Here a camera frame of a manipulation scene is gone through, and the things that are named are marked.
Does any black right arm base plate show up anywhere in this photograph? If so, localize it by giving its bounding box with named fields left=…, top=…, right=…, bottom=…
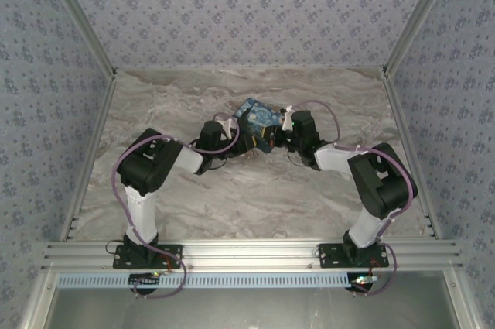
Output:
left=318, top=242, right=390, bottom=269

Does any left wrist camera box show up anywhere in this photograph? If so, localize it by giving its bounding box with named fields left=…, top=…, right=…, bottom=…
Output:
left=217, top=117, right=239, bottom=140

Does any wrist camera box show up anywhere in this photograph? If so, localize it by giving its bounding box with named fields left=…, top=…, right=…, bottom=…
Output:
left=281, top=105, right=296, bottom=132
left=217, top=117, right=239, bottom=140

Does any aluminium table side rail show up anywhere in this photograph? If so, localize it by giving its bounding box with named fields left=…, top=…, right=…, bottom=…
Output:
left=382, top=69, right=442, bottom=240
left=60, top=69, right=117, bottom=243

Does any aluminium frame leg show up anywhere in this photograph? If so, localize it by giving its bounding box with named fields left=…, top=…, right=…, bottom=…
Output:
left=21, top=270, right=59, bottom=329
left=440, top=270, right=481, bottom=329

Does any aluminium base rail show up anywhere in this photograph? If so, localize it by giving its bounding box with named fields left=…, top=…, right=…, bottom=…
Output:
left=40, top=239, right=463, bottom=272

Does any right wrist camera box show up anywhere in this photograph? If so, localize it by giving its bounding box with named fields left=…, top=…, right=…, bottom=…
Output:
left=281, top=105, right=296, bottom=132

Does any white slotted cable duct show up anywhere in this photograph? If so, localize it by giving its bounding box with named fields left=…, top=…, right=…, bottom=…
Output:
left=56, top=271, right=440, bottom=290

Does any aluminium frame post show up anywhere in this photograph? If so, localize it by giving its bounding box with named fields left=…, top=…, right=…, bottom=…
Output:
left=40, top=0, right=118, bottom=77
left=381, top=0, right=462, bottom=79

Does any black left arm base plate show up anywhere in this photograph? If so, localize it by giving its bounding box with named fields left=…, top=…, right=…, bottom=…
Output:
left=112, top=244, right=183, bottom=269

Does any small black controller board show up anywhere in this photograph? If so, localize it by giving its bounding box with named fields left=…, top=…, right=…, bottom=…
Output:
left=347, top=272, right=378, bottom=292
left=128, top=272, right=162, bottom=288

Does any blue starry night tin box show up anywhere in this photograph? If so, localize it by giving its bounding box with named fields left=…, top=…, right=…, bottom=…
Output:
left=233, top=98, right=284, bottom=154

